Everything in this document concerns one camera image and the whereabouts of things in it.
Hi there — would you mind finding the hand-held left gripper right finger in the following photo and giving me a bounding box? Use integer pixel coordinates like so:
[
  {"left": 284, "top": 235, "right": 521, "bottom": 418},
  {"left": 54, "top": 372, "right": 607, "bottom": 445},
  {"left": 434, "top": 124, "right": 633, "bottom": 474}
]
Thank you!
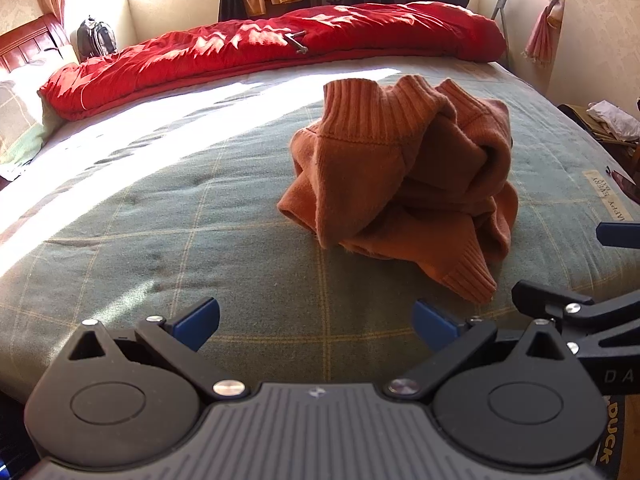
[{"left": 382, "top": 299, "right": 581, "bottom": 403}]

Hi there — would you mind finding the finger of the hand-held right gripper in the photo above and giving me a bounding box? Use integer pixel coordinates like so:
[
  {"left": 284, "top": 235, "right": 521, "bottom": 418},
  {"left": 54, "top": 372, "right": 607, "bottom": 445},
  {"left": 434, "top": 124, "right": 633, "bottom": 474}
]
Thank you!
[
  {"left": 596, "top": 223, "right": 640, "bottom": 248},
  {"left": 512, "top": 280, "right": 640, "bottom": 356}
]

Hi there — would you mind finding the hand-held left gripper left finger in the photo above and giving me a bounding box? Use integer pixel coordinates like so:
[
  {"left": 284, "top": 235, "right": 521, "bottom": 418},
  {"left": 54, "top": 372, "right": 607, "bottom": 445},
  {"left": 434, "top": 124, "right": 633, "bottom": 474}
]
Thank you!
[{"left": 67, "top": 297, "right": 251, "bottom": 402}]

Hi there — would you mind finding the orange knitted sweater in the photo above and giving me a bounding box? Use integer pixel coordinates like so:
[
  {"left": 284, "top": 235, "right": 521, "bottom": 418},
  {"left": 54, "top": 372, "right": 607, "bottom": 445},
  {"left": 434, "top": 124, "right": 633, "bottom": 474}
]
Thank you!
[{"left": 276, "top": 75, "right": 521, "bottom": 305}]

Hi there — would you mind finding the white cloth pile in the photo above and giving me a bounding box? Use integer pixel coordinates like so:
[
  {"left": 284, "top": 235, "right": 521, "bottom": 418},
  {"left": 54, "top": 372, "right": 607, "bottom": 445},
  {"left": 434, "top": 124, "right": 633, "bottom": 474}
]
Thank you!
[{"left": 587, "top": 100, "right": 640, "bottom": 141}]

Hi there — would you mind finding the olive brown cloth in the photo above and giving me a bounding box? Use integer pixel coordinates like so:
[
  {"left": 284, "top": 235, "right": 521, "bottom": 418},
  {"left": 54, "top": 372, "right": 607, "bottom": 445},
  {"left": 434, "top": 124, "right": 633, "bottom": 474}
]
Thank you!
[{"left": 557, "top": 104, "right": 640, "bottom": 161}]

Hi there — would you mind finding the red quilt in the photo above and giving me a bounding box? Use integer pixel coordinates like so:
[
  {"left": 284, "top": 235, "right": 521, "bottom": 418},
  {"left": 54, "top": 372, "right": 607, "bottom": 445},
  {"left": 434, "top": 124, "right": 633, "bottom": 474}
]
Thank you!
[{"left": 38, "top": 2, "right": 507, "bottom": 122}]

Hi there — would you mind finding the plaid pillow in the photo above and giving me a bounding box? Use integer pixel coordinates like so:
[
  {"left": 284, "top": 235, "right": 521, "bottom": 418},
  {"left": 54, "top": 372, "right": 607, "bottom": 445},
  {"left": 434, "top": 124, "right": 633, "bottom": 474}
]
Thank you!
[{"left": 0, "top": 57, "right": 66, "bottom": 171}]

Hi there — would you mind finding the grey backpack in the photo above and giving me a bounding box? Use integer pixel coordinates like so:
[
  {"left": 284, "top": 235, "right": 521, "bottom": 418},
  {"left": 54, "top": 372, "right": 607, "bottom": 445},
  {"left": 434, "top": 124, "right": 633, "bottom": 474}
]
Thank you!
[{"left": 76, "top": 16, "right": 118, "bottom": 58}]

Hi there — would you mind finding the wooden headboard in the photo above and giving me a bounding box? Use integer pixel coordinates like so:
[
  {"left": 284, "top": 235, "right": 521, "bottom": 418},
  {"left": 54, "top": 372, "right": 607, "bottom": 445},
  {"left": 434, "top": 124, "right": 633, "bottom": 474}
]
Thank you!
[{"left": 0, "top": 14, "right": 71, "bottom": 73}]

